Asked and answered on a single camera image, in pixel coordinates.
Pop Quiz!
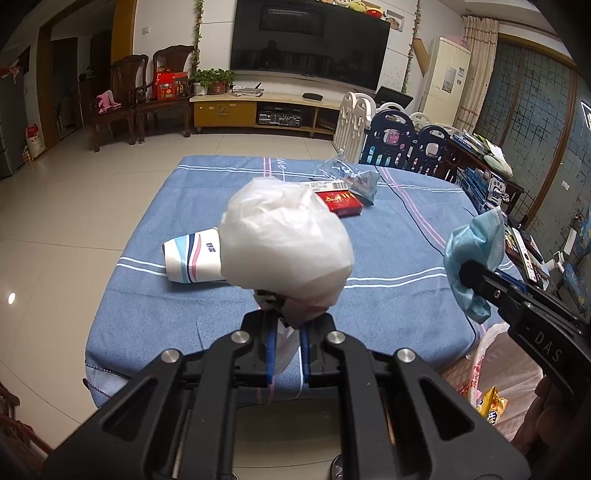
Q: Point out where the red cigarette box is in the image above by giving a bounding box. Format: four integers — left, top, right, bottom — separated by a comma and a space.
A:
316, 189, 365, 219

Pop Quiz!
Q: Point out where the white remote control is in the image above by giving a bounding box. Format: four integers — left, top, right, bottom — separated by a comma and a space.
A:
509, 227, 544, 283

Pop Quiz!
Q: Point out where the yellow chip bag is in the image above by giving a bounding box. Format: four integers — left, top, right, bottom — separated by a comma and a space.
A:
475, 385, 509, 424

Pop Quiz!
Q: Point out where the grey refrigerator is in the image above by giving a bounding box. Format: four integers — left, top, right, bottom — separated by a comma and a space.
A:
0, 76, 29, 182

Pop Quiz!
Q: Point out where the translucent plastic bin bag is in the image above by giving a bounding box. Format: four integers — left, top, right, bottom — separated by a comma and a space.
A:
455, 322, 546, 445

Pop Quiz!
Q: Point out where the large black television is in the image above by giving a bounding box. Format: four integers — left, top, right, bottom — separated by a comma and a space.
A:
229, 0, 392, 92

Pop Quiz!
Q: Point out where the stack of blue boxes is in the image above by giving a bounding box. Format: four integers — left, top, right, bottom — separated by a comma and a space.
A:
456, 165, 512, 214

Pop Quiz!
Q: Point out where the wooden television cabinet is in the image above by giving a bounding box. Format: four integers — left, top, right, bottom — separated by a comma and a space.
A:
189, 90, 345, 140

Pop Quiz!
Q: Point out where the white fence panel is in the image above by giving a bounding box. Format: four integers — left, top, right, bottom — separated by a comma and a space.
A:
331, 91, 380, 163

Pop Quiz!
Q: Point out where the person's right hand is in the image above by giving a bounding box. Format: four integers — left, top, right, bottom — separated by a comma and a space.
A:
513, 375, 576, 457

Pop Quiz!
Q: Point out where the white standing air conditioner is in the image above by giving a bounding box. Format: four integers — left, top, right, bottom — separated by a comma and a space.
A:
421, 35, 472, 136

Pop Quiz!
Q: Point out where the blue face mask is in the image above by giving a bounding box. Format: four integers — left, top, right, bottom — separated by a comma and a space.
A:
442, 206, 507, 324

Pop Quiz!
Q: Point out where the striped paper cup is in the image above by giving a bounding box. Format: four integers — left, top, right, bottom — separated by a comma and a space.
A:
161, 227, 230, 285

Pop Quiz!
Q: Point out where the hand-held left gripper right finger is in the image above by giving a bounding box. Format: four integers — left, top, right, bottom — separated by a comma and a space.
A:
298, 313, 533, 480

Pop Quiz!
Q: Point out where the pink item on chair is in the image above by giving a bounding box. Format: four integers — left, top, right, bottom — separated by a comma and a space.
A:
94, 90, 124, 114

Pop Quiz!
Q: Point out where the white sack with red print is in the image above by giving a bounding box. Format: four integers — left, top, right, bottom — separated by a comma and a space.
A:
23, 124, 49, 163

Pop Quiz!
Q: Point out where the dark wooden armchair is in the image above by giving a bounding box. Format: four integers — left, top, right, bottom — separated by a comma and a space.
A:
134, 44, 197, 140
87, 54, 150, 154

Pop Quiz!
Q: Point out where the white barcoded box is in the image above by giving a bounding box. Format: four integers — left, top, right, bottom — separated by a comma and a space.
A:
299, 179, 350, 193

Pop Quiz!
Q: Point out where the red gift box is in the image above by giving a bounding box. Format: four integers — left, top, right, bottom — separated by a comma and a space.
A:
153, 69, 190, 102

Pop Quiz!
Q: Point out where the black monitor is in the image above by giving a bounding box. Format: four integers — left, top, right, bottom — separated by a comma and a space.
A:
374, 85, 415, 110

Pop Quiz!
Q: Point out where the green vine garland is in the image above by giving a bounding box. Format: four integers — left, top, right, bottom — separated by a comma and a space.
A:
191, 0, 206, 75

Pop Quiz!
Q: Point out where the blue striped tablecloth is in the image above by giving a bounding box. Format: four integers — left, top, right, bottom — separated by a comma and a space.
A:
84, 154, 523, 410

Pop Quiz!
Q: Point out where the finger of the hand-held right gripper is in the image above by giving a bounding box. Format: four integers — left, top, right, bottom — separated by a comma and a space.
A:
495, 270, 530, 297
458, 260, 523, 320

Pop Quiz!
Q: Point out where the beige curtain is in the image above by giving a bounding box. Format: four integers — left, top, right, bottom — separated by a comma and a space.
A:
458, 15, 501, 136

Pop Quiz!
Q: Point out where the pile of books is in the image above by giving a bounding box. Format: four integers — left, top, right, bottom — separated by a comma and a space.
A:
449, 130, 514, 179

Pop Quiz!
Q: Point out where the blue fence panel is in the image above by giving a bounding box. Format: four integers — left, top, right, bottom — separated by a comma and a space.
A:
408, 124, 452, 179
359, 109, 419, 170

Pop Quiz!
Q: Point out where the potted green plant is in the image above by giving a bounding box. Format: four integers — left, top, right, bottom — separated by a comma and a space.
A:
189, 68, 236, 97

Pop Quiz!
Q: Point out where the clear plastic bag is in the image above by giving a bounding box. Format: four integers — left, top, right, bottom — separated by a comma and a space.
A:
315, 149, 382, 207

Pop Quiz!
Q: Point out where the white plastic bag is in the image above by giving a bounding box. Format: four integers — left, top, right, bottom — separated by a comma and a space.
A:
217, 175, 356, 329

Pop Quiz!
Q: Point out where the dark wooden side table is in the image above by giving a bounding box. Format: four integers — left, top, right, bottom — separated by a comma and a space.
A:
444, 137, 526, 219

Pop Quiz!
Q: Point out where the row of plush toys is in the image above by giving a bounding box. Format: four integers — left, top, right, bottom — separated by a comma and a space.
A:
318, 0, 403, 29

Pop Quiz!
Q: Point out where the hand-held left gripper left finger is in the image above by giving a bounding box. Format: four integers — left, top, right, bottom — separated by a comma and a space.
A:
44, 309, 282, 480

